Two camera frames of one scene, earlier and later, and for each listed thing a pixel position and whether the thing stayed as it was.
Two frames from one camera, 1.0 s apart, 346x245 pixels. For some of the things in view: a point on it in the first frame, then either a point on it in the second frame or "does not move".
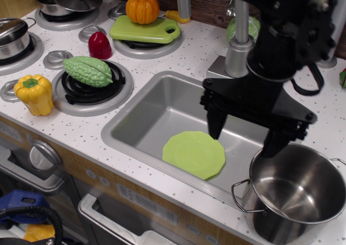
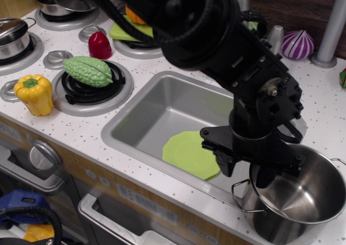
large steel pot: x=291 y=197 does not move
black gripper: x=259 y=99 -> x=251 y=138
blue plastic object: x=18 y=198 does not move
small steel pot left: x=14 y=37 does not move
